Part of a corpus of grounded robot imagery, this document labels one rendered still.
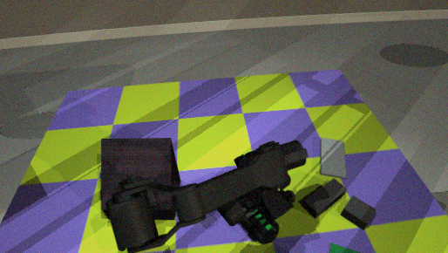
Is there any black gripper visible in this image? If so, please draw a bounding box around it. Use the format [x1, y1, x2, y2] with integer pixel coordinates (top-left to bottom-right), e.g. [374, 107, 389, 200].
[217, 175, 291, 226]

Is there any dark grey controller unit with white label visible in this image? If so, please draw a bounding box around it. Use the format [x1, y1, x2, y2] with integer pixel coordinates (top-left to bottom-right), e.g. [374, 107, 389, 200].
[241, 205, 279, 244]

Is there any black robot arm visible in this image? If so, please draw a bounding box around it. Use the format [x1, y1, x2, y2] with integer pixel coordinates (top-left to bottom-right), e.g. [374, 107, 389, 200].
[105, 140, 308, 253]

